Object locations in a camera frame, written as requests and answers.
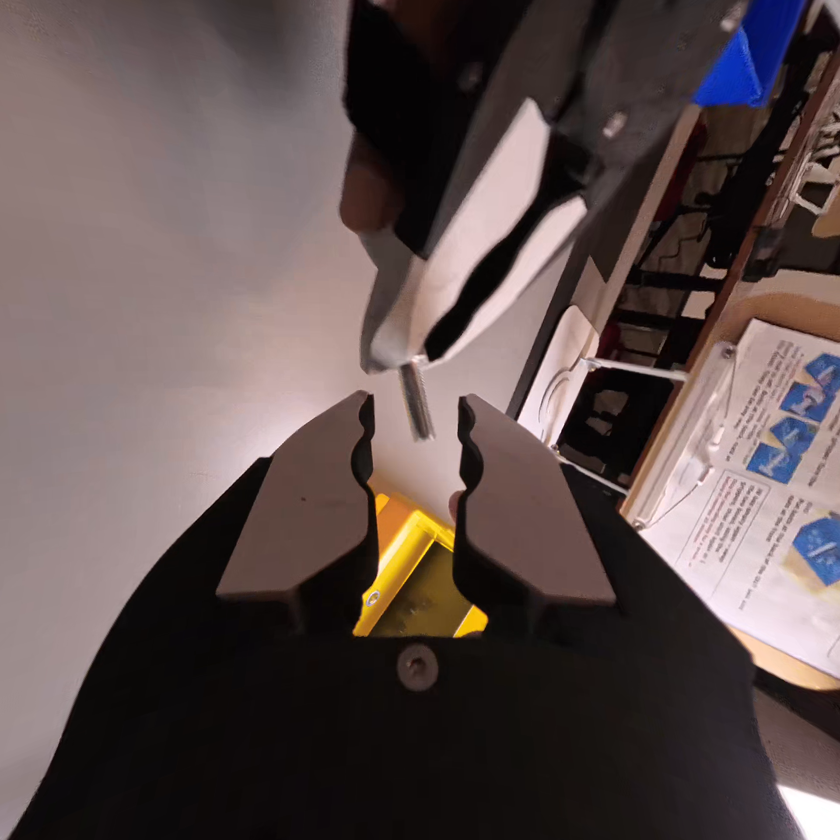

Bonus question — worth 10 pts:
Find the printed instruction poster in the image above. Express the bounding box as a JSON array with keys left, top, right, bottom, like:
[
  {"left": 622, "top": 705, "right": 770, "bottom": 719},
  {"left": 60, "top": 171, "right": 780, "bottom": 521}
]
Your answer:
[{"left": 640, "top": 318, "right": 840, "bottom": 681}]

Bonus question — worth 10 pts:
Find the silver hex bolt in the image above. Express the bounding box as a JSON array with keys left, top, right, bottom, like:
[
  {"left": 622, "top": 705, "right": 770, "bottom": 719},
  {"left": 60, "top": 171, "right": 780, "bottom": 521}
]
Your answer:
[{"left": 397, "top": 354, "right": 438, "bottom": 442}]

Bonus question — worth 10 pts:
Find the wooden poster board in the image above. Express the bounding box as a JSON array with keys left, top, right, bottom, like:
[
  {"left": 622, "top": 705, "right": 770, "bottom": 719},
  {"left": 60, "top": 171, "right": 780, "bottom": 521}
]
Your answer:
[{"left": 620, "top": 289, "right": 840, "bottom": 692}]

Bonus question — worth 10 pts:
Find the yellow plastic bin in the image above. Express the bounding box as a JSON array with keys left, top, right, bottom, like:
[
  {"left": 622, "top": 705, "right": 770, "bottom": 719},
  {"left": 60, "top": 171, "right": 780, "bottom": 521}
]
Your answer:
[{"left": 353, "top": 479, "right": 490, "bottom": 639}]

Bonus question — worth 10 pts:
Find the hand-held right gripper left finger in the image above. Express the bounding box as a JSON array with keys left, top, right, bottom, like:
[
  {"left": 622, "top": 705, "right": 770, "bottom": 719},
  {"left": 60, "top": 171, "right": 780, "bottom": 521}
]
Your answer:
[{"left": 215, "top": 390, "right": 380, "bottom": 631}]

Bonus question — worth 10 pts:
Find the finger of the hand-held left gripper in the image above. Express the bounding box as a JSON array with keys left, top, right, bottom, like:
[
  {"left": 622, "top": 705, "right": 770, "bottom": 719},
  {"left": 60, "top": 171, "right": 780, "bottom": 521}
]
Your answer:
[
  {"left": 423, "top": 193, "right": 589, "bottom": 363},
  {"left": 360, "top": 97, "right": 553, "bottom": 376}
]

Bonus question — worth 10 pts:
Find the white stand rod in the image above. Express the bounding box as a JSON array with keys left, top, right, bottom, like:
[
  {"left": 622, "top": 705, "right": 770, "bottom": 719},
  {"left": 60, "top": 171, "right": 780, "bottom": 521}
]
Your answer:
[
  {"left": 558, "top": 453, "right": 631, "bottom": 497},
  {"left": 581, "top": 357, "right": 690, "bottom": 382}
]

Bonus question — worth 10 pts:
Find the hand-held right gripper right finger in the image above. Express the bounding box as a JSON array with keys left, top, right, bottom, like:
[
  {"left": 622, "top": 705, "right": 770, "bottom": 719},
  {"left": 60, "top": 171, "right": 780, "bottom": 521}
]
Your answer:
[{"left": 453, "top": 394, "right": 618, "bottom": 609}]

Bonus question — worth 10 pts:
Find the blue plastic bin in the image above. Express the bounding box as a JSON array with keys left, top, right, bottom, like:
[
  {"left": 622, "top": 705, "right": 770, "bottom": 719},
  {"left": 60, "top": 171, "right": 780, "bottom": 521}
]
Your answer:
[{"left": 692, "top": 0, "right": 812, "bottom": 110}]

